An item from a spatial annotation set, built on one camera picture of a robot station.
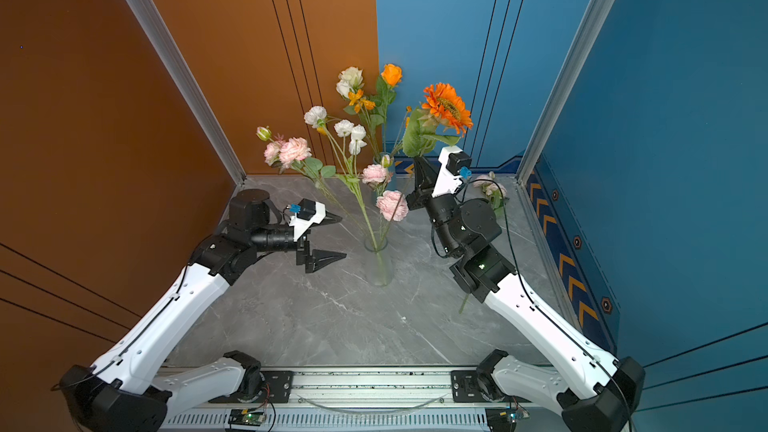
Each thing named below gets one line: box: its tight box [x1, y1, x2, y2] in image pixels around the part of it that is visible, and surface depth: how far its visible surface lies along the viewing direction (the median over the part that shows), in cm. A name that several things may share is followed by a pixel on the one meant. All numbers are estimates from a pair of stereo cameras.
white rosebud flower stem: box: [336, 66, 379, 159], surface depth 89 cm
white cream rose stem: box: [336, 66, 379, 160], surface depth 89 cm
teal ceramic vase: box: [386, 155, 397, 190], surface depth 75 cm
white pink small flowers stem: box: [304, 105, 379, 253], surface depth 78 cm
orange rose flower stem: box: [370, 64, 403, 154], surface depth 91 cm
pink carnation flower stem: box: [256, 126, 375, 247], surface depth 68 cm
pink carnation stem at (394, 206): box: [376, 190, 409, 250], surface depth 71 cm
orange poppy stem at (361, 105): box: [343, 89, 381, 160], surface depth 89 cm
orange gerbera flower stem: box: [402, 83, 474, 157], surface depth 51 cm
